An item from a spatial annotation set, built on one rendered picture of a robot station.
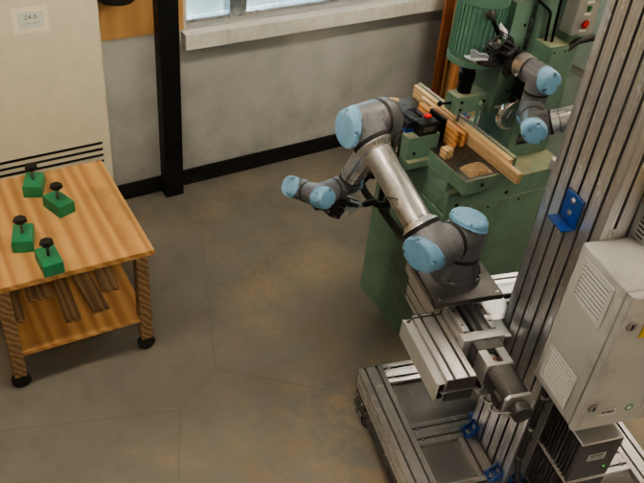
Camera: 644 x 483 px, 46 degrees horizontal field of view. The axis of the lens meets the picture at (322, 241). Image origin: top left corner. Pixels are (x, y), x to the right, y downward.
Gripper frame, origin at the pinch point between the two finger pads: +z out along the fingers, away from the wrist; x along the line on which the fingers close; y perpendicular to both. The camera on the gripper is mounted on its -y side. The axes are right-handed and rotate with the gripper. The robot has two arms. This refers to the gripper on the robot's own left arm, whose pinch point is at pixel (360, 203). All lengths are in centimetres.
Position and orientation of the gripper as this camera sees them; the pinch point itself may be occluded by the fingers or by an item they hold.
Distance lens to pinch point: 283.5
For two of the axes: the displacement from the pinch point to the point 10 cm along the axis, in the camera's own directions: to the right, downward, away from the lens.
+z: 7.1, 1.9, 6.8
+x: 4.8, 5.8, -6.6
